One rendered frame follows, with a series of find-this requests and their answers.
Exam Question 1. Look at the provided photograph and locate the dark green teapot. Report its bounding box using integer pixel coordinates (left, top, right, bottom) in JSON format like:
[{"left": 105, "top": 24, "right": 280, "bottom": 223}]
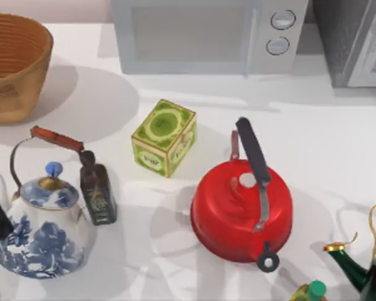
[{"left": 323, "top": 196, "right": 376, "bottom": 301}]

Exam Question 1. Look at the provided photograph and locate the green square tea tin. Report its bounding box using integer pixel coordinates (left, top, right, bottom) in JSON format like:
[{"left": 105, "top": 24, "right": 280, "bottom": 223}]
[{"left": 131, "top": 98, "right": 197, "bottom": 179}]

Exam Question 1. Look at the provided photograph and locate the woven brown basket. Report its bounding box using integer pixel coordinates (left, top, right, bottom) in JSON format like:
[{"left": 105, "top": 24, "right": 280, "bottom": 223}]
[{"left": 0, "top": 13, "right": 55, "bottom": 125}]

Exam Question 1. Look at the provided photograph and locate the red kettle with black handle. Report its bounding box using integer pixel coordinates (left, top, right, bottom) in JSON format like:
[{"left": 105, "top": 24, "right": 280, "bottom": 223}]
[{"left": 190, "top": 117, "right": 294, "bottom": 273}]

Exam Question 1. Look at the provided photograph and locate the yellow bottle with green cap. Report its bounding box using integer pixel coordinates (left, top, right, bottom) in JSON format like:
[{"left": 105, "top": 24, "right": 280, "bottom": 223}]
[{"left": 288, "top": 280, "right": 328, "bottom": 301}]

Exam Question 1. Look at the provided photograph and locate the blue and white porcelain teapot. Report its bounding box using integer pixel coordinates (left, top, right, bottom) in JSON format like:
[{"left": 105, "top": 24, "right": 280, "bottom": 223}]
[{"left": 0, "top": 125, "right": 89, "bottom": 279}]

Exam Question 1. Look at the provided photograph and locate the dark olive oil bottle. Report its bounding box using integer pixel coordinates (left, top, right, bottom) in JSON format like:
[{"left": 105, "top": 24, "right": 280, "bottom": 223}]
[{"left": 79, "top": 150, "right": 118, "bottom": 226}]

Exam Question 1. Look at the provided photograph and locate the round grey microwave knob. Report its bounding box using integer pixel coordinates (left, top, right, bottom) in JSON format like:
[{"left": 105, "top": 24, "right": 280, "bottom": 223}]
[
  {"left": 265, "top": 36, "right": 291, "bottom": 56},
  {"left": 270, "top": 9, "right": 296, "bottom": 30}
]

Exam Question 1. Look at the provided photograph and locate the pale microwave oven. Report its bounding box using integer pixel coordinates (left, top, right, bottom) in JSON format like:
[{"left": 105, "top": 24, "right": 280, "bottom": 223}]
[{"left": 110, "top": 0, "right": 310, "bottom": 78}]

